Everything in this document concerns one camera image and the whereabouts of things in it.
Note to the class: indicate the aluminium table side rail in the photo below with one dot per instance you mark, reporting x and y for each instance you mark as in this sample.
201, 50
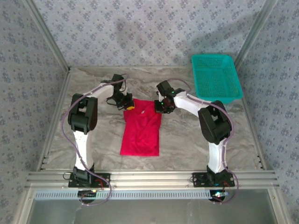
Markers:
259, 154
52, 130

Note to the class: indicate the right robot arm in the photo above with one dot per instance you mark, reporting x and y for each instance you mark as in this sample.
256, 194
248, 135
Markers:
216, 154

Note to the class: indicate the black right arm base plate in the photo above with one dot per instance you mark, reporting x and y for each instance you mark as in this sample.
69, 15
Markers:
197, 180

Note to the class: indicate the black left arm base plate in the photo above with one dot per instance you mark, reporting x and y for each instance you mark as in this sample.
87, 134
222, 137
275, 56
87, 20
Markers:
107, 184

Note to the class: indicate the red t-shirt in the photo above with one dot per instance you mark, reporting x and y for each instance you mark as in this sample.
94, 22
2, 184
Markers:
141, 133

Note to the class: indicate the aluminium frame rail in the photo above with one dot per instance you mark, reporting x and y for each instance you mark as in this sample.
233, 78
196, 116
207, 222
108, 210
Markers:
151, 179

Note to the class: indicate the small black controller board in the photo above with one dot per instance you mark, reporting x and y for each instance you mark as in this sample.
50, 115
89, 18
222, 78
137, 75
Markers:
218, 194
87, 193

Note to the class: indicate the aluminium corner post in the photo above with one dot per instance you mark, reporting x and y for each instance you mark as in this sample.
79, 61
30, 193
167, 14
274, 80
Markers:
55, 46
254, 35

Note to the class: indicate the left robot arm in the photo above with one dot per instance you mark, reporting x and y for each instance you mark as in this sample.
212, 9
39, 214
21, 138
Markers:
83, 144

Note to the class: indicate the teal plastic basket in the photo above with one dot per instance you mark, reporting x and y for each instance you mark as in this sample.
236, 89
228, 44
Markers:
217, 79

